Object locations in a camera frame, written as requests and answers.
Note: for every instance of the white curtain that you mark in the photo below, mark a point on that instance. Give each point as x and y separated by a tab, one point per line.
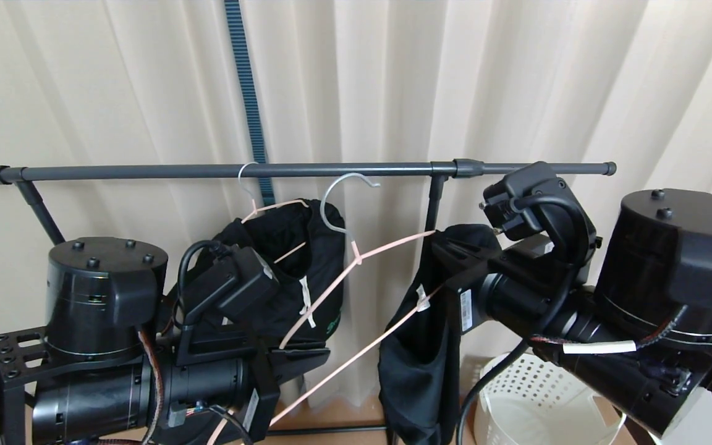
455	74
84	93

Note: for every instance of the black shorts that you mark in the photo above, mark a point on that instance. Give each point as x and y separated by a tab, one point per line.
325	272

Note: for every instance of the white laundry basket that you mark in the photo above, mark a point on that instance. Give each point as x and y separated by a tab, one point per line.
541	402

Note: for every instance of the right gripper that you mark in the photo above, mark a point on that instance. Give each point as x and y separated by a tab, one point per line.
510	296

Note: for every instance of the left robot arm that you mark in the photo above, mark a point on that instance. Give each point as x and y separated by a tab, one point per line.
102	296

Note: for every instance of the window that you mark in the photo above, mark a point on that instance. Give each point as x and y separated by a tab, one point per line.
248	93

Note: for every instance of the pink clothes hanger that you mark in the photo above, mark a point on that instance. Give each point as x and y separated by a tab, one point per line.
356	259
248	191

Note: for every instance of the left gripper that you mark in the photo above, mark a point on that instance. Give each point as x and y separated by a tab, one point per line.
207	383

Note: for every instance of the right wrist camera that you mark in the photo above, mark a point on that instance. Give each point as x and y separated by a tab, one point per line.
535	198

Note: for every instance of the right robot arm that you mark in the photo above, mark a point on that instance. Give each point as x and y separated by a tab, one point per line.
671	266

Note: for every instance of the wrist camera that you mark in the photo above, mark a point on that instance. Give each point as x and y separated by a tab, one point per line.
232	284
535	198

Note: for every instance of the black garment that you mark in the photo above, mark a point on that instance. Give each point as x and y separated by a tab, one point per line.
415	371

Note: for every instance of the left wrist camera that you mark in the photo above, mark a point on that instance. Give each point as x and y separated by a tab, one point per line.
232	284

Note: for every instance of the black clothes rack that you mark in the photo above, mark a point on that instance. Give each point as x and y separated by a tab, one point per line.
207	170

